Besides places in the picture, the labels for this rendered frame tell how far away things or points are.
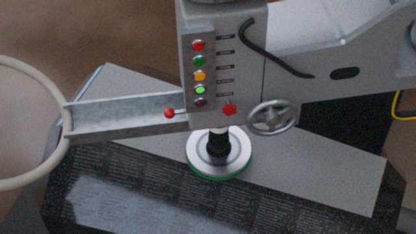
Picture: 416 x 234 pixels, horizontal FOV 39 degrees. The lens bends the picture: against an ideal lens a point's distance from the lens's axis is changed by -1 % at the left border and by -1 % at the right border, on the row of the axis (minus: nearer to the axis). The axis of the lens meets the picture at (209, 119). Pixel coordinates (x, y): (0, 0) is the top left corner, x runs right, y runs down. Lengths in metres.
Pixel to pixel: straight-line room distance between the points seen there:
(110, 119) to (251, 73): 0.48
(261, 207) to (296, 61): 0.58
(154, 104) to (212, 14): 0.51
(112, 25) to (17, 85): 0.69
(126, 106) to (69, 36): 1.93
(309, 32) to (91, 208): 1.01
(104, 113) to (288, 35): 0.61
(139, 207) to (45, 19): 2.03
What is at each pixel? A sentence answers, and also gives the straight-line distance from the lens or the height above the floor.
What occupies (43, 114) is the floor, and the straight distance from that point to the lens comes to 3.27.
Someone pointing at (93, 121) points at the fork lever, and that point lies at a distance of 1.75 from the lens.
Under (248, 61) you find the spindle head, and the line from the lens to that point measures 1.46.
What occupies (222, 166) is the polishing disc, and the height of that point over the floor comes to 0.88.
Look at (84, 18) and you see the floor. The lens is 3.75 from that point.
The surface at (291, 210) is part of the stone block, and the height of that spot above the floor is 0.79.
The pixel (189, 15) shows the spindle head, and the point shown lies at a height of 1.54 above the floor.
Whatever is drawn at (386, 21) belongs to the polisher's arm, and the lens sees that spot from 1.52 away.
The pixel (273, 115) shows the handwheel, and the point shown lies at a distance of 1.56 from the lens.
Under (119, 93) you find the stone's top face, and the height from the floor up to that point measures 0.82.
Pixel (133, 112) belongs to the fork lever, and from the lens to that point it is 1.76.
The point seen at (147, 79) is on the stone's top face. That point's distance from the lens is 2.19.
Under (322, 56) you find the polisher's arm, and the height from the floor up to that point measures 1.36.
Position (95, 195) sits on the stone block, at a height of 0.68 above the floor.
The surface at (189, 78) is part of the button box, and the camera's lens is 1.44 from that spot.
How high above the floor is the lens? 2.42
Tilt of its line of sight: 51 degrees down
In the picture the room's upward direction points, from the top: 1 degrees counter-clockwise
